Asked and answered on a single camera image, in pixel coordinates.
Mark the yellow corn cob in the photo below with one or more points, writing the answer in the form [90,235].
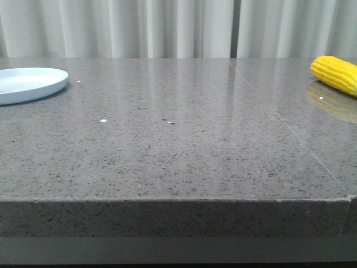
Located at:
[337,73]

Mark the white pleated curtain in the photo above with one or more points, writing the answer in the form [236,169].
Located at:
[178,29]

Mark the light blue round plate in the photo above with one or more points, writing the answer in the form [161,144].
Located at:
[28,84]

